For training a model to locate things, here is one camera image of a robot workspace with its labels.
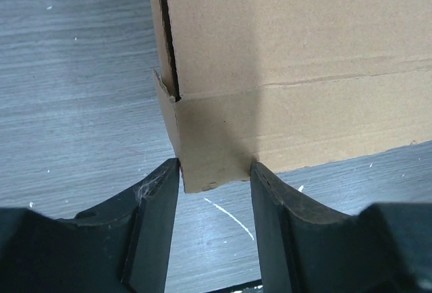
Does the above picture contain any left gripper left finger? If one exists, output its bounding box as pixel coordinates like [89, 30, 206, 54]
[1, 159, 180, 292]

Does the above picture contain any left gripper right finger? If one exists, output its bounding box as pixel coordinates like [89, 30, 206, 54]
[250, 162, 431, 292]

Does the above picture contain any brown cardboard box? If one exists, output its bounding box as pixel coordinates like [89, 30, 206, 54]
[151, 0, 431, 193]

